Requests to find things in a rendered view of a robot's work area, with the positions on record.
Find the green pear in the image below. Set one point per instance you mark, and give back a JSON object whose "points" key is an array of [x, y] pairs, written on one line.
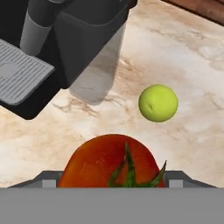
{"points": [[158, 103]]}

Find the black coffee machine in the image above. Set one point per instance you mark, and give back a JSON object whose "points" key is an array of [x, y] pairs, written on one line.
{"points": [[58, 43]]}

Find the red tomato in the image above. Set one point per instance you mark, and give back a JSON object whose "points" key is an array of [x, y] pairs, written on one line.
{"points": [[102, 163]]}

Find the brown wooden cabinet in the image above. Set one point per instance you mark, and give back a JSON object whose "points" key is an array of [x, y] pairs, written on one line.
{"points": [[201, 7]]}

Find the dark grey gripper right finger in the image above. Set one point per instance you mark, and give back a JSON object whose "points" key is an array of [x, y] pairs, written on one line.
{"points": [[177, 178]]}

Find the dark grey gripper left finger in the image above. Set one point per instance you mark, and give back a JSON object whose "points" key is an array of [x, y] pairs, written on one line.
{"points": [[48, 178]]}

